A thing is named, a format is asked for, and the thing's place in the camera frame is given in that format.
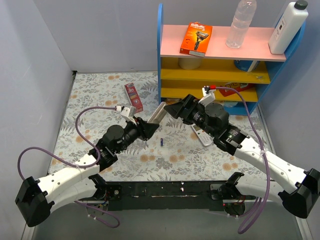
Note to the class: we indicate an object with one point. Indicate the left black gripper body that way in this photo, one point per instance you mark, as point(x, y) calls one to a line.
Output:
point(141, 127)

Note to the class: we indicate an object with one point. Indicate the white remote control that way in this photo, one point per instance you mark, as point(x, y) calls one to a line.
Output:
point(158, 114)
point(203, 137)

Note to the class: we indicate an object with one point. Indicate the white bottle black cap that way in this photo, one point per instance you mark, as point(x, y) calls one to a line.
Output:
point(288, 25)

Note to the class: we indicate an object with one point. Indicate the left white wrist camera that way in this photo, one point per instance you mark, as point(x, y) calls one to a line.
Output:
point(128, 113)

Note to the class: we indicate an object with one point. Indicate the clear plastic water bottle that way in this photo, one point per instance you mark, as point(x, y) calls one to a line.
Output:
point(242, 19)

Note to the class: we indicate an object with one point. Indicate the blue white container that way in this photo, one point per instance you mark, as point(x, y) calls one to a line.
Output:
point(246, 65)

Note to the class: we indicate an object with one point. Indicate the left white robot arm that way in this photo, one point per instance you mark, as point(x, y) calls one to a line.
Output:
point(38, 198)

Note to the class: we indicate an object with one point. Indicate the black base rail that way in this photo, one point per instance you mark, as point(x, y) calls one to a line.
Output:
point(172, 195)

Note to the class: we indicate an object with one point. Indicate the floral table mat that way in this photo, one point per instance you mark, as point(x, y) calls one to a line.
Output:
point(182, 156)

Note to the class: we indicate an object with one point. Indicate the red toothpaste box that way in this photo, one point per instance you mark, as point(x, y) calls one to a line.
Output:
point(133, 97)

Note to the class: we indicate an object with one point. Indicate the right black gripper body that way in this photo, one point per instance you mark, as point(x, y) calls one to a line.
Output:
point(186, 108)

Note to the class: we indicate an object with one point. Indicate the blue yellow pink shelf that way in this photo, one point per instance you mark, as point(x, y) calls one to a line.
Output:
point(217, 67)

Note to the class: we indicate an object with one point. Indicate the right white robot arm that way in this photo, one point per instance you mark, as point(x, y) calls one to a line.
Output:
point(297, 189)

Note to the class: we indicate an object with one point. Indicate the yellow orange box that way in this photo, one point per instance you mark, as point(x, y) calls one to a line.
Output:
point(171, 101)

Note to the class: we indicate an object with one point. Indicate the orange razor box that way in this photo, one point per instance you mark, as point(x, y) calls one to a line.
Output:
point(196, 39)

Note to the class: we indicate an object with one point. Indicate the white cup on shelf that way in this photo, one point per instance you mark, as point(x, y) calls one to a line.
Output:
point(189, 63)

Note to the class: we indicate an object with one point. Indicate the red box on shelf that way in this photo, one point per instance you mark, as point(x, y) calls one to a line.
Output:
point(240, 87)

